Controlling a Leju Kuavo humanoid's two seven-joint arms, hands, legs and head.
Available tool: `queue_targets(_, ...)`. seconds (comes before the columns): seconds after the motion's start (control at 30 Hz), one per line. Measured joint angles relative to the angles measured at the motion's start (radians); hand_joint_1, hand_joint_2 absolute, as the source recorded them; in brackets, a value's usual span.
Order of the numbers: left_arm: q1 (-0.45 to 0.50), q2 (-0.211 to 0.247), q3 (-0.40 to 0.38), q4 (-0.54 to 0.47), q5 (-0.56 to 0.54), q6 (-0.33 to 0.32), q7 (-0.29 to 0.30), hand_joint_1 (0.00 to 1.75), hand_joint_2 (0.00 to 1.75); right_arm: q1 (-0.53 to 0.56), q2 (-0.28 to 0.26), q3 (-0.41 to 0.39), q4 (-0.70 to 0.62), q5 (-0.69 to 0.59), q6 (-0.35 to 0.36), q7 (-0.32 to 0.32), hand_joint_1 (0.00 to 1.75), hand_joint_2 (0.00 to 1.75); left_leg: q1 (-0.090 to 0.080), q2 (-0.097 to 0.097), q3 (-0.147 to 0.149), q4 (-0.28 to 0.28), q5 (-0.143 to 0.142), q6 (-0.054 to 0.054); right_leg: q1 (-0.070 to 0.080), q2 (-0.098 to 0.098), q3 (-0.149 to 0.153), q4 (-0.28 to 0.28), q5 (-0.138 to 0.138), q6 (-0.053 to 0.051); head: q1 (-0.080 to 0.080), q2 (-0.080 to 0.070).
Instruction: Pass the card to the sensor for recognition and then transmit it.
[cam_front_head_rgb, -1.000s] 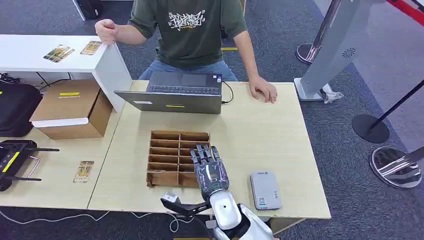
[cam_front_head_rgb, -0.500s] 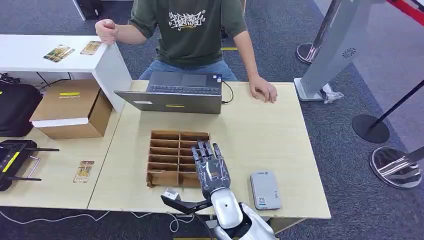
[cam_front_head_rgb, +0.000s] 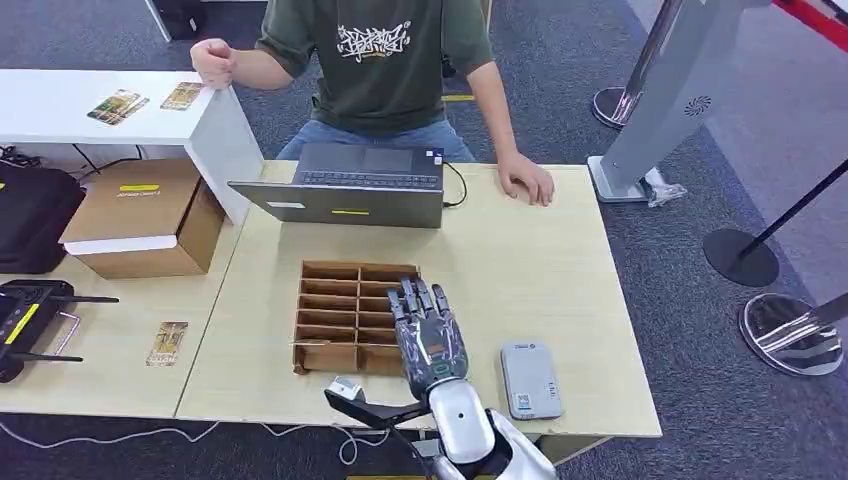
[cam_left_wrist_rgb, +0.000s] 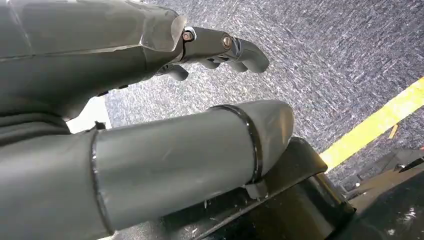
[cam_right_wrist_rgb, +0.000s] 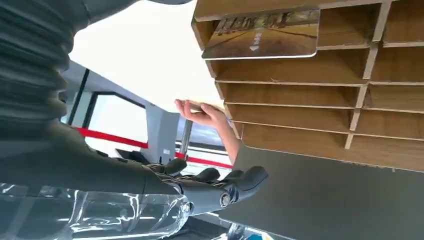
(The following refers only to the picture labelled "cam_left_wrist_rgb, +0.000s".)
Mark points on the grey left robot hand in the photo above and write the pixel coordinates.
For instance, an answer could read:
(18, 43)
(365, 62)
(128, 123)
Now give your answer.
(165, 165)

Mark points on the white board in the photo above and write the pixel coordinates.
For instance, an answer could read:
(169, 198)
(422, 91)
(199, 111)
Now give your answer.
(91, 116)

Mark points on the black robot foot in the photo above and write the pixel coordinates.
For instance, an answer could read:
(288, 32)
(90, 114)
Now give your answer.
(391, 205)
(291, 205)

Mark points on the ribbed grey left arm sleeve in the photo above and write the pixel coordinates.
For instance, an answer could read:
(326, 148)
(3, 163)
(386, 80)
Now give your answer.
(30, 129)

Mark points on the yellow floor tape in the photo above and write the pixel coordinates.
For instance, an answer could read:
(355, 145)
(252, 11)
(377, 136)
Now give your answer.
(374, 126)

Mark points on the small orange stick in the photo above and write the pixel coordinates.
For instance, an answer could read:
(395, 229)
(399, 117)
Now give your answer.
(393, 131)

